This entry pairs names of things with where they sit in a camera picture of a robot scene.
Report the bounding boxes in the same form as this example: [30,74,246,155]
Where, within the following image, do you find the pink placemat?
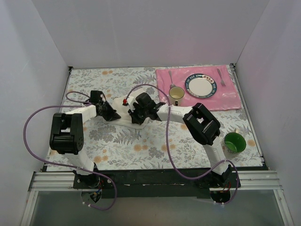
[155,65,242,111]

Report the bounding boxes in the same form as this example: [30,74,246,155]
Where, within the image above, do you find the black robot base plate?
[73,169,240,199]

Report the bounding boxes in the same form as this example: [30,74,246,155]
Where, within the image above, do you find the floral patterned table mat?
[48,66,263,169]

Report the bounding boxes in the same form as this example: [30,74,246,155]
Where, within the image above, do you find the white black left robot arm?
[49,90,121,188]

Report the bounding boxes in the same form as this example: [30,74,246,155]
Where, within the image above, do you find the silver fork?
[217,68,226,87]

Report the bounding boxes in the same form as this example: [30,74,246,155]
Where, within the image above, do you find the white plate blue rim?
[184,73,217,99]

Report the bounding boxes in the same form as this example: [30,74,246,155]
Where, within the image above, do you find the green inside floral mug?
[221,130,246,159]

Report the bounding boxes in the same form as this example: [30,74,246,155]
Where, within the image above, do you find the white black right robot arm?
[123,92,231,187]

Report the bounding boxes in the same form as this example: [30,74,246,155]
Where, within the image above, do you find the white cloth napkin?
[108,95,150,129]

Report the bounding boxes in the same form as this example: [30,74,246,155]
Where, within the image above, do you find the aluminium frame rail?
[29,170,282,191]

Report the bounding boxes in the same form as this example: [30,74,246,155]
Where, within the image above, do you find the cream enamel mug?
[168,86,185,106]

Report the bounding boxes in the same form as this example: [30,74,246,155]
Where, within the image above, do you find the silver spoon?
[168,70,175,88]

